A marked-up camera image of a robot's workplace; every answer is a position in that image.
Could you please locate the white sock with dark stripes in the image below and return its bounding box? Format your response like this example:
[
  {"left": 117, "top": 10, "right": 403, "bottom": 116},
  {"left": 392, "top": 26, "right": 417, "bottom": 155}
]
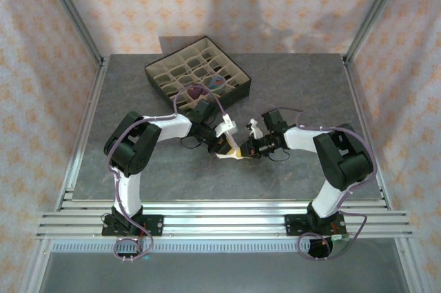
[{"left": 214, "top": 136, "right": 252, "bottom": 162}]

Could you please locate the purple ribbed sock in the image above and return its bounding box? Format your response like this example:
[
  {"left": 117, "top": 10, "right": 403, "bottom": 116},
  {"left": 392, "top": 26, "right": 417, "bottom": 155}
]
[{"left": 185, "top": 84, "right": 210, "bottom": 100}]

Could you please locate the blue orange green striped sock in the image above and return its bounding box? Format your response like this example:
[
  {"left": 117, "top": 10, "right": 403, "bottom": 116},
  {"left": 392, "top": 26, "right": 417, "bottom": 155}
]
[{"left": 206, "top": 76, "right": 229, "bottom": 90}]

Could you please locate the dark fabric divided organizer box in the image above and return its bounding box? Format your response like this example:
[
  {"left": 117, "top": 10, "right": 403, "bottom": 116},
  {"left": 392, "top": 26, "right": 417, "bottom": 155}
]
[{"left": 143, "top": 34, "right": 252, "bottom": 117}]

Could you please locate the narrow aluminium base beam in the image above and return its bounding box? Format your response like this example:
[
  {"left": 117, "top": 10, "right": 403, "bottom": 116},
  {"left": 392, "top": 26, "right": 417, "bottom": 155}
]
[{"left": 57, "top": 199, "right": 393, "bottom": 212}]

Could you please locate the wide aluminium base beam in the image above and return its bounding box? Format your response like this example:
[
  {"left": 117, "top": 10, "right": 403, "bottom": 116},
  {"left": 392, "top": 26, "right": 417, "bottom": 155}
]
[{"left": 36, "top": 210, "right": 414, "bottom": 239}]

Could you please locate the patterned fabric backdrop curtain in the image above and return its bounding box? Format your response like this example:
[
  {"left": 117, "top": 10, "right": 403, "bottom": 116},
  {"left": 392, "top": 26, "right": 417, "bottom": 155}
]
[{"left": 0, "top": 0, "right": 441, "bottom": 293}]

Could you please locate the grey metal lower panel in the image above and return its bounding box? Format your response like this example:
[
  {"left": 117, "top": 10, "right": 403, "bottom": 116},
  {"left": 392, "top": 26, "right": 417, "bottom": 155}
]
[{"left": 36, "top": 250, "right": 413, "bottom": 293}]

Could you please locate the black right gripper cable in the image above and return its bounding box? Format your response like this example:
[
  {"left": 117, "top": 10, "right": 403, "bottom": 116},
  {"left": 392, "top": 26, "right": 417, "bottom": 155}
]
[{"left": 267, "top": 148, "right": 290, "bottom": 163}]

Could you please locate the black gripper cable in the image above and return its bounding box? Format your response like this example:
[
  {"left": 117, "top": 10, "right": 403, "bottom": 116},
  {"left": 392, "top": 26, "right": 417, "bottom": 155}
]
[
  {"left": 181, "top": 136, "right": 204, "bottom": 151},
  {"left": 267, "top": 148, "right": 290, "bottom": 163}
]

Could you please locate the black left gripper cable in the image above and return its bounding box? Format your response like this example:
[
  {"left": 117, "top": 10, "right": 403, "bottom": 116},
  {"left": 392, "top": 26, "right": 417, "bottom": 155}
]
[{"left": 181, "top": 136, "right": 204, "bottom": 151}]

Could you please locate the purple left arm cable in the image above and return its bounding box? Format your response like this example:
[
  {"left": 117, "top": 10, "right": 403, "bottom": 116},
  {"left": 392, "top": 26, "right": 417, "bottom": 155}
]
[{"left": 105, "top": 83, "right": 229, "bottom": 262}]

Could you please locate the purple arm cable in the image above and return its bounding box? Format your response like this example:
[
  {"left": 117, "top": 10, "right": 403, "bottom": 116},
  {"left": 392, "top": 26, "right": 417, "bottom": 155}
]
[
  {"left": 105, "top": 83, "right": 229, "bottom": 262},
  {"left": 278, "top": 108, "right": 377, "bottom": 262}
]

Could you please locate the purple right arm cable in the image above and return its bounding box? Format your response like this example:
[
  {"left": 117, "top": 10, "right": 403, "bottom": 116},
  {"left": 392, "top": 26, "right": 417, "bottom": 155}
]
[{"left": 278, "top": 108, "right": 377, "bottom": 262}]

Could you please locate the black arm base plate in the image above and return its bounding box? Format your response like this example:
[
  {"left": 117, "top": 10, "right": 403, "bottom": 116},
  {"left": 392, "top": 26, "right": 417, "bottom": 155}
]
[
  {"left": 284, "top": 212, "right": 346, "bottom": 238},
  {"left": 101, "top": 212, "right": 164, "bottom": 238}
]

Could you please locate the perforated grey cable duct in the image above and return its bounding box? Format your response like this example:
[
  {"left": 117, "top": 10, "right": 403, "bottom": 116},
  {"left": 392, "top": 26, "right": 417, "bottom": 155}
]
[{"left": 51, "top": 240, "right": 400, "bottom": 253}]

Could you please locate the aluminium side rail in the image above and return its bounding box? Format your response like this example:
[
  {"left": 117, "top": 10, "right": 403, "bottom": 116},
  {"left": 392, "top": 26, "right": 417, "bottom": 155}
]
[
  {"left": 54, "top": 61, "right": 110, "bottom": 211},
  {"left": 344, "top": 61, "right": 393, "bottom": 211}
]

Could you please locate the aluminium upright frame post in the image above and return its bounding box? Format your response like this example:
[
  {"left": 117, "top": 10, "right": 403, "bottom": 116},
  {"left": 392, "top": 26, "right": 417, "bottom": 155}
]
[
  {"left": 343, "top": 0, "right": 413, "bottom": 65},
  {"left": 37, "top": 0, "right": 106, "bottom": 66}
]

